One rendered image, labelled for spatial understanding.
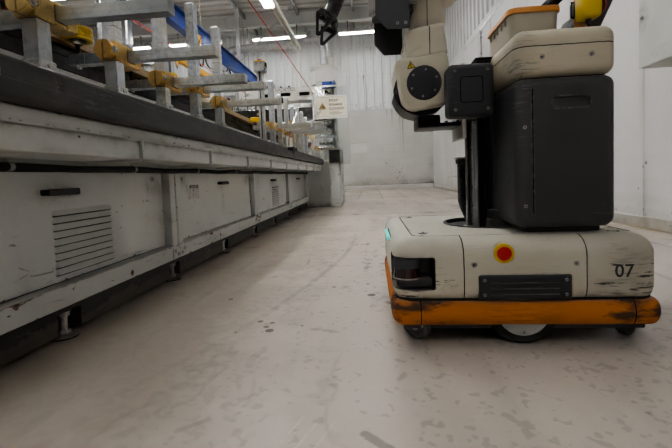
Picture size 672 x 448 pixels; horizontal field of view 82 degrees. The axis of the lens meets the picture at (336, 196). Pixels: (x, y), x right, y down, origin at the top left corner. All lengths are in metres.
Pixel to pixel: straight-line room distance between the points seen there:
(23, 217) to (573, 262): 1.44
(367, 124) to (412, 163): 1.82
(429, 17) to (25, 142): 1.11
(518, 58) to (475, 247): 0.50
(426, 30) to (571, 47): 0.39
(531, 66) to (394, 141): 10.87
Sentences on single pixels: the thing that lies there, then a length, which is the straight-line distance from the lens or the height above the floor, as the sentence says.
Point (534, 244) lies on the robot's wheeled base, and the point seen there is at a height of 0.26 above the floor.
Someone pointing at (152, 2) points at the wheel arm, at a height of 0.84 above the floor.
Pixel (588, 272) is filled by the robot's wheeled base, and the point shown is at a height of 0.19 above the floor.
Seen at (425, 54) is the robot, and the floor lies 0.81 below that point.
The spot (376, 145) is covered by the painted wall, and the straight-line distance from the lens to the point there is 11.92.
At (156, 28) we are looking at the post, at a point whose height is 0.97.
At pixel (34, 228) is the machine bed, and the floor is 0.34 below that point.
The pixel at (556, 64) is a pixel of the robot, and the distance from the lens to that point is 1.18.
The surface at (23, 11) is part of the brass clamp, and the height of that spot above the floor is 0.81.
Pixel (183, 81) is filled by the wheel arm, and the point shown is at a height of 0.80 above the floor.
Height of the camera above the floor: 0.45
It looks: 3 degrees down
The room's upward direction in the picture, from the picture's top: 2 degrees counter-clockwise
